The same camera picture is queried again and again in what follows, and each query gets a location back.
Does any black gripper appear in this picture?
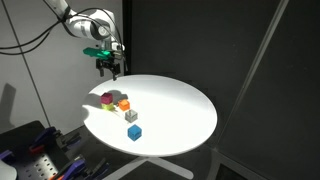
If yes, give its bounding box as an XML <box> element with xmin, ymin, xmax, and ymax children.
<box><xmin>95</xmin><ymin>57</ymin><xmax>122</xmax><ymax>82</ymax></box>

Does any pink block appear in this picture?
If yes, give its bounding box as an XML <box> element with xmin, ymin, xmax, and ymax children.
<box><xmin>100</xmin><ymin>92</ymin><xmax>114</xmax><ymax>105</ymax></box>

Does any orange block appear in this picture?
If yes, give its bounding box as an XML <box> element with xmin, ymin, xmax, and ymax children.
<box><xmin>118</xmin><ymin>99</ymin><xmax>131</xmax><ymax>112</ymax></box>

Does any grey block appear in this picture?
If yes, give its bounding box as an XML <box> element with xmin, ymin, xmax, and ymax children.
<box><xmin>124</xmin><ymin>109</ymin><xmax>139</xmax><ymax>123</ymax></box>

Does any blue block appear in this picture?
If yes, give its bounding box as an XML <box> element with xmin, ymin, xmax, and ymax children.
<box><xmin>127</xmin><ymin>124</ymin><xmax>143</xmax><ymax>142</ymax></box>

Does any round white table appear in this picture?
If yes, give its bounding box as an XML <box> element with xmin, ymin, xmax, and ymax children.
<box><xmin>80</xmin><ymin>74</ymin><xmax>219</xmax><ymax>180</ymax></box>

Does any purple spring clamp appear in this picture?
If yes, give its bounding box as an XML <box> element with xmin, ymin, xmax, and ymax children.
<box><xmin>29</xmin><ymin>126</ymin><xmax>63</xmax><ymax>154</ymax></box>
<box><xmin>49</xmin><ymin>158</ymin><xmax>88</xmax><ymax>180</ymax></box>

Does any perforated metal breadboard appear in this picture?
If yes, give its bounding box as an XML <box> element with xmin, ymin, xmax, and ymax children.
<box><xmin>13</xmin><ymin>153</ymin><xmax>60</xmax><ymax>180</ymax></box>

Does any white rounded object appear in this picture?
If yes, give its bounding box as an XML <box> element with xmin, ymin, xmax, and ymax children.
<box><xmin>0</xmin><ymin>159</ymin><xmax>18</xmax><ymax>180</ymax></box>

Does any grey diagonal metal pole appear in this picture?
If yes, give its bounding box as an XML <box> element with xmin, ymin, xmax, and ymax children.
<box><xmin>213</xmin><ymin>0</ymin><xmax>291</xmax><ymax>148</ymax></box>

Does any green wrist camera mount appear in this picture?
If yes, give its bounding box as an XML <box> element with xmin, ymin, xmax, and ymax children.
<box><xmin>82</xmin><ymin>47</ymin><xmax>117</xmax><ymax>61</ymax></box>

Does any black vertical frame post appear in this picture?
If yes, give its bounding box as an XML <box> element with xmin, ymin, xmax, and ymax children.
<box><xmin>122</xmin><ymin>0</ymin><xmax>133</xmax><ymax>76</ymax></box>

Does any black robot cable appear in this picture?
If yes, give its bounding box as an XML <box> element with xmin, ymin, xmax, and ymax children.
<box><xmin>0</xmin><ymin>6</ymin><xmax>128</xmax><ymax>73</ymax></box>

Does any small metal bracket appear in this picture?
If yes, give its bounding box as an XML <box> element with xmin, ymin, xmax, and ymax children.
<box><xmin>0</xmin><ymin>149</ymin><xmax>15</xmax><ymax>164</ymax></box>

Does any grey metal frame rail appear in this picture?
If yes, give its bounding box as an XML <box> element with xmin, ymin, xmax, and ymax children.
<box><xmin>206</xmin><ymin>146</ymin><xmax>268</xmax><ymax>180</ymax></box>

